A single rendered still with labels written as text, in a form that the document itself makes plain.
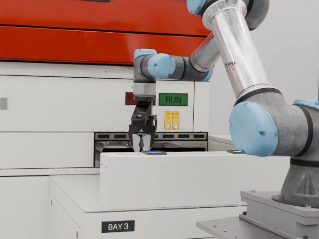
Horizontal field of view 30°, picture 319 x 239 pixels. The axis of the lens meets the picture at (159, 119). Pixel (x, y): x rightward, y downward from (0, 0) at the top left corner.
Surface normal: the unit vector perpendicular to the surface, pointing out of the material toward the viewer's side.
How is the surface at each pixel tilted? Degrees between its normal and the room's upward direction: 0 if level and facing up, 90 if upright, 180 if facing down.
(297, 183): 70
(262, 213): 90
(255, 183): 90
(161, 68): 90
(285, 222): 90
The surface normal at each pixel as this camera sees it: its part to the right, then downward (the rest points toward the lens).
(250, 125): -0.87, 0.07
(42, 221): 0.33, 0.06
